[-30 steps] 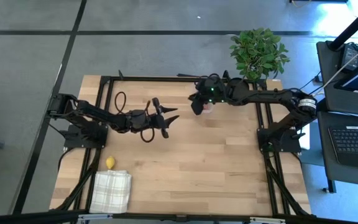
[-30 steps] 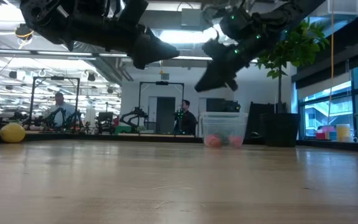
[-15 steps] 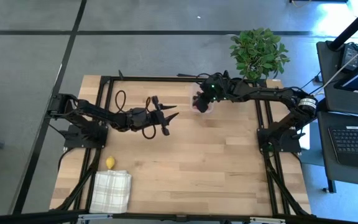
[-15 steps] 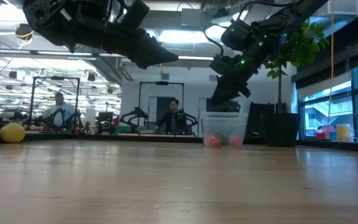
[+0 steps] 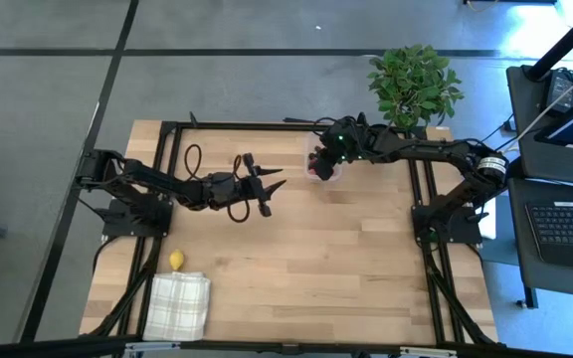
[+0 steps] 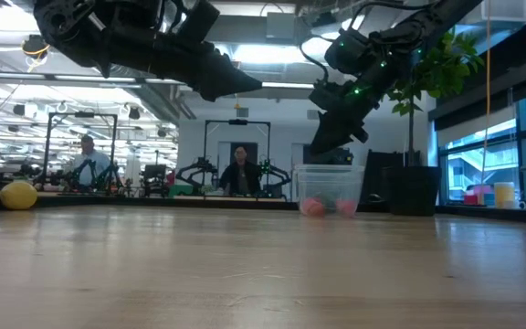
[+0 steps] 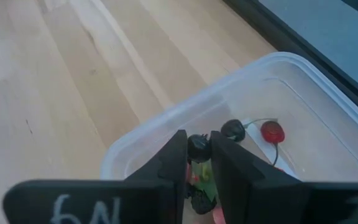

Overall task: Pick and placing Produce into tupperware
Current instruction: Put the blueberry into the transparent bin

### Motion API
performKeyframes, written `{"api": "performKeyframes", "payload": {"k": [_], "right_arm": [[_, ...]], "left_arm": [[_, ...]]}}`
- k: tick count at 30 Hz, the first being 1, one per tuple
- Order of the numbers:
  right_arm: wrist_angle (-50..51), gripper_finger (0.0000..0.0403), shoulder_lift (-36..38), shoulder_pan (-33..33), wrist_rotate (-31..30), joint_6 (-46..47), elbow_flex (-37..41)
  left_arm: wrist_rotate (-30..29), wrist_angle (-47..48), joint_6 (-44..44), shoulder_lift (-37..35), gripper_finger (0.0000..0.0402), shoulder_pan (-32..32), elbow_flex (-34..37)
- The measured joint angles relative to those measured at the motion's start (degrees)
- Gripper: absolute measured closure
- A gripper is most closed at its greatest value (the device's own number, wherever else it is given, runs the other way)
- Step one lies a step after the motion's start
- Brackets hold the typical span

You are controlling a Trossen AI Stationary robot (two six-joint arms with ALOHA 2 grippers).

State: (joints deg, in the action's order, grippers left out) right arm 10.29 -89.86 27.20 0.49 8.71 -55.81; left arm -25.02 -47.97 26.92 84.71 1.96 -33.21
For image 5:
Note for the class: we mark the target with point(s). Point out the yellow lemon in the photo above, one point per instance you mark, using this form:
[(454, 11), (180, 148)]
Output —
[(177, 259)]

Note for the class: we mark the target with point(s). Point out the black power adapter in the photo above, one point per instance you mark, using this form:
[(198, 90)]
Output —
[(560, 87)]

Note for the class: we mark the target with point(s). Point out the black desk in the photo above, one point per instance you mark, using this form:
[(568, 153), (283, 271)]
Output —
[(530, 164), (520, 248)]

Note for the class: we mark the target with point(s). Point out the white plaid cloth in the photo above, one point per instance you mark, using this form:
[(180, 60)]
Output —
[(177, 308)]

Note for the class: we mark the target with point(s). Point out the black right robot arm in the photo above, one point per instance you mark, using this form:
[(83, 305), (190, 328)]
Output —
[(431, 151)]

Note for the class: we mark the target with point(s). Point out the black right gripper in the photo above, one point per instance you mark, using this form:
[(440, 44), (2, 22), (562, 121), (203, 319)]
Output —
[(338, 141)]

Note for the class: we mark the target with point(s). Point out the green leafy potted plant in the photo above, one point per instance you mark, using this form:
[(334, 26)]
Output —
[(411, 84)]

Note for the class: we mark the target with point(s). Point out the clear plastic tupperware container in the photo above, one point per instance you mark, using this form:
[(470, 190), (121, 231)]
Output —
[(309, 144)]

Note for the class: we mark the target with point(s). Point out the black aluminium rig frame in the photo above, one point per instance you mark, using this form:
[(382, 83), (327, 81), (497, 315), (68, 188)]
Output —
[(247, 125)]

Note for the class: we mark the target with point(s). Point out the black slanted pole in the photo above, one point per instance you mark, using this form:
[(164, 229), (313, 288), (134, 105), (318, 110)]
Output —
[(565, 42)]

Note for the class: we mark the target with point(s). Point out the black computer keyboard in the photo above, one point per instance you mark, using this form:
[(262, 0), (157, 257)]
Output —
[(565, 229)]

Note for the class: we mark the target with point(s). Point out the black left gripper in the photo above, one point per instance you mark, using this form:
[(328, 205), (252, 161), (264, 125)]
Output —
[(227, 189)]

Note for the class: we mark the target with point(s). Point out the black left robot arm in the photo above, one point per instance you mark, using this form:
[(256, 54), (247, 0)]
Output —
[(157, 179)]

